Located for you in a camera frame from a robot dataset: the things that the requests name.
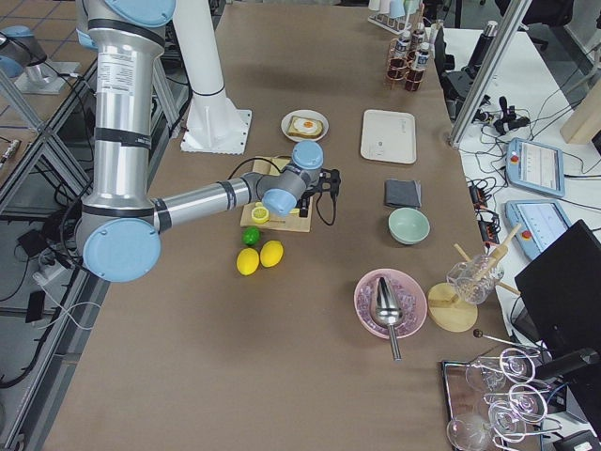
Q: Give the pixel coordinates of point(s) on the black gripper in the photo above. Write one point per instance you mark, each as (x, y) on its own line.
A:
(304, 205)

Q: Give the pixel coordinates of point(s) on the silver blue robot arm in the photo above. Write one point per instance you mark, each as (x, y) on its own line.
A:
(119, 234)

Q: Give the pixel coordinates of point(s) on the cream rabbit tray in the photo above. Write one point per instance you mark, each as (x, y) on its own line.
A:
(388, 137)

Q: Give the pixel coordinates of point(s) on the black glass tray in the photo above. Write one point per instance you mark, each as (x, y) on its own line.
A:
(461, 398)

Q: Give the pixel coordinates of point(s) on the wooden cutting board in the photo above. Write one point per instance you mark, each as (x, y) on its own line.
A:
(293, 222)

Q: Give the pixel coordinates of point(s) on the half lemon slice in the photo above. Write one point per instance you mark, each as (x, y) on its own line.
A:
(260, 215)

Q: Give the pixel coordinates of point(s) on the yellow lemon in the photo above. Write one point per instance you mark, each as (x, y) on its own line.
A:
(247, 261)
(271, 253)

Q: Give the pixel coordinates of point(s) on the green lime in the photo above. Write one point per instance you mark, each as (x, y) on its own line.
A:
(251, 235)

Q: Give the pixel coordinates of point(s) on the fried egg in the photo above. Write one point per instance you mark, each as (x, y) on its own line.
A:
(306, 126)

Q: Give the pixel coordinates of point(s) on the white round plate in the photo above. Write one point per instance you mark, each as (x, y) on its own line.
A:
(304, 113)

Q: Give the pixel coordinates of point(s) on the grey folded cloth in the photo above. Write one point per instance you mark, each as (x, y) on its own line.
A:
(402, 193)

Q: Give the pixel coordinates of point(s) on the green bowl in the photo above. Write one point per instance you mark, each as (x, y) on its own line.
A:
(408, 226)

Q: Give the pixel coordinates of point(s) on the pink bowl with ice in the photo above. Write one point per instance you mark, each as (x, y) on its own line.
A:
(410, 297)

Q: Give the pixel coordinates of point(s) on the metal scoop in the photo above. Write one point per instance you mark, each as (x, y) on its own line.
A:
(386, 313)

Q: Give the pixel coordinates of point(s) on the tea bottle white cap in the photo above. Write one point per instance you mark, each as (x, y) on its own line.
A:
(399, 56)

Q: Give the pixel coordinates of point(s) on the wooden mug stand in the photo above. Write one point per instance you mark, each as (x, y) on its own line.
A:
(445, 307)

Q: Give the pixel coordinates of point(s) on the glass mug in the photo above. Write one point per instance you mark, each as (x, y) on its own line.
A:
(474, 280)

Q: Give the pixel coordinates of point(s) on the blue teach pendant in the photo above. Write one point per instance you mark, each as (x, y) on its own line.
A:
(541, 223)
(535, 167)

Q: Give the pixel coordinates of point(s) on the wine glass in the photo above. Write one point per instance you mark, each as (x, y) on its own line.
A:
(526, 401)
(489, 374)
(504, 427)

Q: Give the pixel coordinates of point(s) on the black monitor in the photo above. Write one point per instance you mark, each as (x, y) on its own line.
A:
(561, 291)

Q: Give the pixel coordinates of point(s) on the aluminium frame post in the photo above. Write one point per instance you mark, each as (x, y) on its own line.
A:
(502, 44)

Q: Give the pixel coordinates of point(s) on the copper wire bottle rack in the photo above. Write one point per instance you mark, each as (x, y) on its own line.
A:
(407, 59)

